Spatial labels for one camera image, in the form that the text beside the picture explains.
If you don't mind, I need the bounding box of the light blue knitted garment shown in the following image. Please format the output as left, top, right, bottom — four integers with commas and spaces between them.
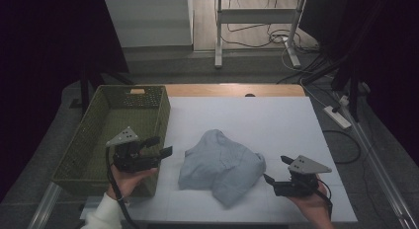
177, 128, 267, 208

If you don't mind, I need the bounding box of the tangle of black cables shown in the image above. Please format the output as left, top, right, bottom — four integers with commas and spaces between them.
219, 23, 320, 55

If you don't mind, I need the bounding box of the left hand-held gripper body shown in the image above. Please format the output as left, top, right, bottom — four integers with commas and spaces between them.
105, 125, 163, 174

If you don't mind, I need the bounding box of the white metal stand frame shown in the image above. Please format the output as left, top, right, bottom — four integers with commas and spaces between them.
213, 0, 307, 70

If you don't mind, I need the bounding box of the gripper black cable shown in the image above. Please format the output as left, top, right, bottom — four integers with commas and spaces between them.
105, 146, 139, 229
315, 178, 334, 220

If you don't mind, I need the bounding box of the black looped floor cable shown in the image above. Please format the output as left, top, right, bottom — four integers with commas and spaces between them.
321, 129, 362, 165

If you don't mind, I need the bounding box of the long aluminium rail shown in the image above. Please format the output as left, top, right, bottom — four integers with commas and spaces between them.
330, 90, 419, 229

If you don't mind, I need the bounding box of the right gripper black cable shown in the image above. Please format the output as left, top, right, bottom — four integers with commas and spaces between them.
315, 178, 334, 220

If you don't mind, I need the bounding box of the white panel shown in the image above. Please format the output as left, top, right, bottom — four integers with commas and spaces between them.
105, 0, 195, 49

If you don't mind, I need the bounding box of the white power strip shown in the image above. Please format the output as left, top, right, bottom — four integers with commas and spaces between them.
323, 105, 353, 130

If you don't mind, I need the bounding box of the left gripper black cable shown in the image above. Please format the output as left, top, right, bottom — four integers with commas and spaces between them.
105, 146, 139, 229

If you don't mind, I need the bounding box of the short aluminium rail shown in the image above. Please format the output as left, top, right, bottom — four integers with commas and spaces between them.
28, 181, 63, 229

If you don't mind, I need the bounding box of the wide black curtain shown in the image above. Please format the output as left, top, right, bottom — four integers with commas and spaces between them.
0, 0, 129, 203

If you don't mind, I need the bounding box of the green woven basket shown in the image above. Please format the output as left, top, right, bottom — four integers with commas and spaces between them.
51, 84, 172, 197

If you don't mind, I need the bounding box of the black metal stand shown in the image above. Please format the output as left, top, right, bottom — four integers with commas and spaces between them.
70, 60, 132, 115

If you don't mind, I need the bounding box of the bundle of black cables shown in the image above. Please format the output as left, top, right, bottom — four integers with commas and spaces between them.
276, 52, 335, 86

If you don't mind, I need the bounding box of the narrow black curtain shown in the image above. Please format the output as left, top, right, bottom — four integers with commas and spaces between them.
297, 0, 419, 178

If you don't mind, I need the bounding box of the person's left hand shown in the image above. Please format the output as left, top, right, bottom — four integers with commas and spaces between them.
106, 165, 159, 201

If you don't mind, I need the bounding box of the person's right hand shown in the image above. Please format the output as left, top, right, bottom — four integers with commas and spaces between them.
286, 184, 334, 229

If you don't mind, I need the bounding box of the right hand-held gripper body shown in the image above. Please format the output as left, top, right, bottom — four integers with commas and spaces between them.
272, 154, 333, 199

